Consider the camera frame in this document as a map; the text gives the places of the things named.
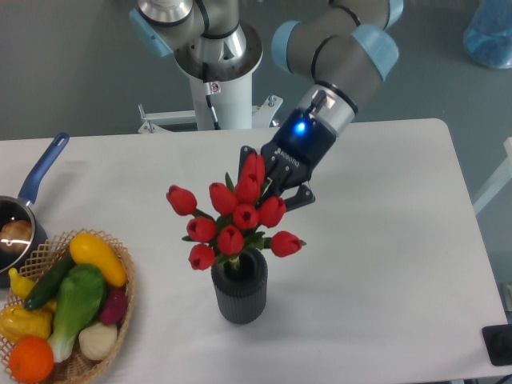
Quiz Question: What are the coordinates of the woven wicker basket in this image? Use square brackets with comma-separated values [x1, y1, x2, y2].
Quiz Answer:
[1, 229, 135, 383]

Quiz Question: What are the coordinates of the white frame bar right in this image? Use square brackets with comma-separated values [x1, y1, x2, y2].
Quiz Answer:
[473, 137, 511, 215]

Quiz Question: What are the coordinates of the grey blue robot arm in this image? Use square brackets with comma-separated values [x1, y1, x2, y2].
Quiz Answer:
[129, 1, 403, 210]

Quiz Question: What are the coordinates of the yellow pumpkin gourd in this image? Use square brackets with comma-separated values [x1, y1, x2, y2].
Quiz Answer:
[1, 305, 53, 344]

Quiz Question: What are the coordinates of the small yellow pear gourd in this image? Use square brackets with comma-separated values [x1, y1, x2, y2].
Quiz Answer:
[8, 268, 36, 299]

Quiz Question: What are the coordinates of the blue handled saucepan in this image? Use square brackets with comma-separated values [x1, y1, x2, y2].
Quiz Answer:
[1, 133, 70, 289]

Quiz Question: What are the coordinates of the green bok choy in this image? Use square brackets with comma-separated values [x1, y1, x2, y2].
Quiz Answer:
[48, 264, 106, 363]

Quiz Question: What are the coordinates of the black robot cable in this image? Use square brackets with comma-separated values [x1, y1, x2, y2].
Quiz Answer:
[201, 62, 222, 131]

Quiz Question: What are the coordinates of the purple red radish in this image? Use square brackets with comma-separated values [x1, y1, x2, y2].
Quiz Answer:
[99, 288, 128, 325]

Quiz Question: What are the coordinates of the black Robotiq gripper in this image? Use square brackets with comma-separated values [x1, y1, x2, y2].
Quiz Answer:
[238, 108, 335, 211]

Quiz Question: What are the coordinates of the red tulip bouquet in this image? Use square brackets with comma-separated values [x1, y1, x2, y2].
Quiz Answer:
[166, 153, 306, 272]

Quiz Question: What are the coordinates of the black device at table edge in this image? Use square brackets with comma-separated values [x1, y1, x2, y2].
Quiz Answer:
[482, 324, 511, 366]

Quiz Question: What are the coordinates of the green cucumber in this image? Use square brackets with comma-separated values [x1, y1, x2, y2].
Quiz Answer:
[23, 251, 75, 310]

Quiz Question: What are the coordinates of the yellow squash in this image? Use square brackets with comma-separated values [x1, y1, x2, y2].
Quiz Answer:
[69, 233, 127, 288]

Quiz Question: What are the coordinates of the dark grey ribbed vase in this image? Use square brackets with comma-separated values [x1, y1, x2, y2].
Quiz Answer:
[211, 249, 268, 325]

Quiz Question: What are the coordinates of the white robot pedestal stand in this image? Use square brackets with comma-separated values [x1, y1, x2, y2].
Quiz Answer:
[138, 22, 283, 134]

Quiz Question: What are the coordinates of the orange fruit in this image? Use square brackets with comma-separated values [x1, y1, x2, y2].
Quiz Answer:
[8, 336, 54, 383]

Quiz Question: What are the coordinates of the white garlic bulb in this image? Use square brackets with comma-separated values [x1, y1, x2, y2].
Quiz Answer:
[78, 322, 118, 361]

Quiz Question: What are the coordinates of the blue plastic bag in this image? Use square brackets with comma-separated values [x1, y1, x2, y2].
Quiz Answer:
[463, 0, 511, 69]

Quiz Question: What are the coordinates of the bread roll in saucepan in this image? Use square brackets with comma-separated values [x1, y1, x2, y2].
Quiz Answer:
[1, 220, 32, 254]

